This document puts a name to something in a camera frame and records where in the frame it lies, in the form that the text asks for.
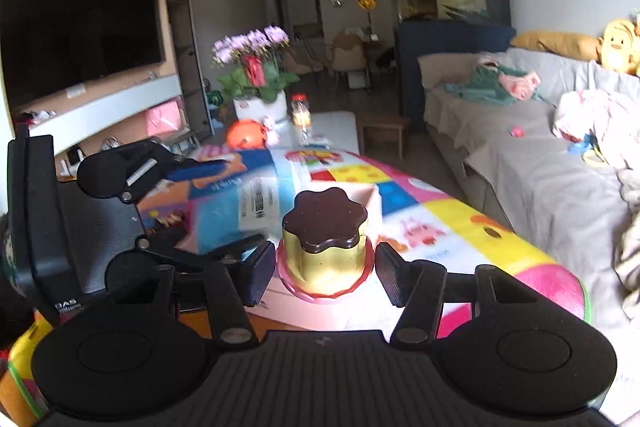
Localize blue tissue pack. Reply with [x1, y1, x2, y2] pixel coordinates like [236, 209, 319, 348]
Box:
[191, 173, 296, 254]

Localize gold jar brown lid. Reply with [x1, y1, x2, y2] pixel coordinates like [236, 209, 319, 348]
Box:
[277, 186, 374, 303]

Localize pink cardboard gift box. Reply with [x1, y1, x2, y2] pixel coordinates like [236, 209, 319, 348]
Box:
[174, 182, 446, 341]

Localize colourful cartoon play mat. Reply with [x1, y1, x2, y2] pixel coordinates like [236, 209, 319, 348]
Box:
[1, 145, 592, 426]

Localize orange round toy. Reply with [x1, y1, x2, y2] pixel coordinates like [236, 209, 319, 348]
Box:
[226, 119, 266, 150]

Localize pink paper bag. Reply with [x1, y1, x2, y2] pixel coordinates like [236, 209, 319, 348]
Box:
[145, 101, 182, 136]

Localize white tv cabinet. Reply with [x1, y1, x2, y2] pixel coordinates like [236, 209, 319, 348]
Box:
[27, 0, 182, 156]

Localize small wooden stool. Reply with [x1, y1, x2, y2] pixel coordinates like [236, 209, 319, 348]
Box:
[356, 114, 410, 159]

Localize grey covered sofa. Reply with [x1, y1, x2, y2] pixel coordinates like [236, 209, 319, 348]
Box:
[418, 48, 639, 329]

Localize candy jar red lid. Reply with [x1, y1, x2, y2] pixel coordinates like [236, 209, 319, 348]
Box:
[291, 93, 312, 145]

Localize pink orchid flower pot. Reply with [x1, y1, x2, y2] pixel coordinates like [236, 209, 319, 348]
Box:
[212, 26, 299, 124]

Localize green and pink clothes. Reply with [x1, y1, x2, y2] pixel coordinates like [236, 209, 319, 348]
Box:
[442, 60, 541, 106]

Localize black television screen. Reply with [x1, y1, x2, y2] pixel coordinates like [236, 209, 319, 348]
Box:
[1, 0, 165, 106]

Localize beige dining chair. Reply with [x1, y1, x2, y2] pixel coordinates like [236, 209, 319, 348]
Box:
[332, 34, 370, 92]

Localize white patterned blanket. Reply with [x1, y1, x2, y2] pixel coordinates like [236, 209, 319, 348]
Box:
[552, 89, 639, 170]

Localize yellow cushion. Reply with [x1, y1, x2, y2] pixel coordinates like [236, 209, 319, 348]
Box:
[510, 30, 599, 62]

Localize yellow duck plush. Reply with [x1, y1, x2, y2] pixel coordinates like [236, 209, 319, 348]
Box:
[597, 18, 639, 75]

